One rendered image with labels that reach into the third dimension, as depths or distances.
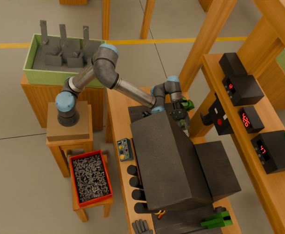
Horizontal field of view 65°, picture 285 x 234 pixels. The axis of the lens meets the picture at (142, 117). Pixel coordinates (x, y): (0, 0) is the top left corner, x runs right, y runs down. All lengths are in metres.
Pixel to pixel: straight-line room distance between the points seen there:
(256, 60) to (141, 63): 2.33
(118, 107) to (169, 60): 1.91
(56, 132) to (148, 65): 2.05
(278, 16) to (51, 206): 2.25
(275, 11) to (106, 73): 0.79
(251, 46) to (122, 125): 0.99
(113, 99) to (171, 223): 0.98
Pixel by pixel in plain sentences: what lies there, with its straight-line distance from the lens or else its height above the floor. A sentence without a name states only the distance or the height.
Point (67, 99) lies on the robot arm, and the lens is 1.49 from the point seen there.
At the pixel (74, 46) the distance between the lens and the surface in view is 2.06.
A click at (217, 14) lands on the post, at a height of 1.64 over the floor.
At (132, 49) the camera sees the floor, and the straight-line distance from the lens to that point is 3.53.
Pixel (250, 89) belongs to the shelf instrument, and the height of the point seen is 1.62.
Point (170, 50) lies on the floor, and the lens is 3.68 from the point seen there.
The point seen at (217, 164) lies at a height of 1.24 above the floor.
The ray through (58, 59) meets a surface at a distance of 2.07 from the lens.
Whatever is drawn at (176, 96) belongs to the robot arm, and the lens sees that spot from 1.35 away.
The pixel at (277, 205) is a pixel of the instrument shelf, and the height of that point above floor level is 1.54.
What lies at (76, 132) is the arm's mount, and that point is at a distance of 1.62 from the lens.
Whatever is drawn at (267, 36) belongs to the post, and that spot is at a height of 1.82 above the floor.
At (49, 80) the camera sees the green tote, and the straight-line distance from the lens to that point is 2.01.
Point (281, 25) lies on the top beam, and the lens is 1.12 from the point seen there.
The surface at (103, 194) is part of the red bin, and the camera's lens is 1.53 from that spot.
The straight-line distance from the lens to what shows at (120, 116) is 1.72.
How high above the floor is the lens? 2.38
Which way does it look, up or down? 58 degrees down
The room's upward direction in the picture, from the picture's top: 17 degrees clockwise
